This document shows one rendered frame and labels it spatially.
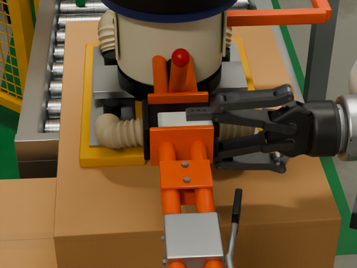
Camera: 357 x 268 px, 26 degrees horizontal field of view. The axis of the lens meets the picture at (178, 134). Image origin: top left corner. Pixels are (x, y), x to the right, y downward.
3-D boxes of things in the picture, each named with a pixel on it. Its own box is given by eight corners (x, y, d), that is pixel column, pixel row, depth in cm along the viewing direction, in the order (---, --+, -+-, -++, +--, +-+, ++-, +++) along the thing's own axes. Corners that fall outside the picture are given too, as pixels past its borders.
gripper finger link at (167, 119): (212, 128, 100) (212, 124, 99) (158, 130, 99) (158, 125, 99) (210, 115, 102) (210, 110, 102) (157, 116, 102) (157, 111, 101)
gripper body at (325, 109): (347, 119, 97) (273, 122, 97) (338, 170, 102) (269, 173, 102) (334, 85, 103) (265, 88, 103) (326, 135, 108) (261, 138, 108)
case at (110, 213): (81, 176, 176) (65, 21, 152) (254, 166, 179) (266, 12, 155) (76, 408, 129) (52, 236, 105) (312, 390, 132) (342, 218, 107)
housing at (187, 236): (160, 241, 90) (160, 212, 87) (219, 239, 90) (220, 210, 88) (163, 287, 84) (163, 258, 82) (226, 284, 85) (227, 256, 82)
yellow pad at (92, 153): (86, 51, 143) (84, 27, 140) (140, 49, 144) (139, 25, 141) (79, 168, 116) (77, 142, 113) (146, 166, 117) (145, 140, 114)
